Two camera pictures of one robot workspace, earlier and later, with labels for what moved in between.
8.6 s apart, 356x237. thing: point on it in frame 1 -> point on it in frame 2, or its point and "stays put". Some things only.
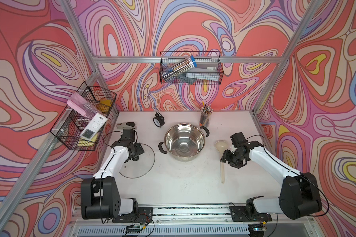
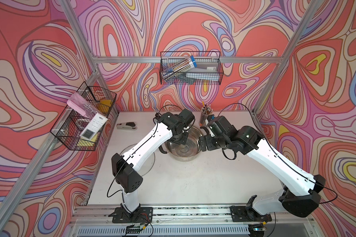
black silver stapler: (127, 125) stays put
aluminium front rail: (191, 222) stays put
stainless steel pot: (184, 141) stays put
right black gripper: (226, 157) -> (208, 139)
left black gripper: (138, 148) -> (184, 140)
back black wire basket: (193, 67) stays put
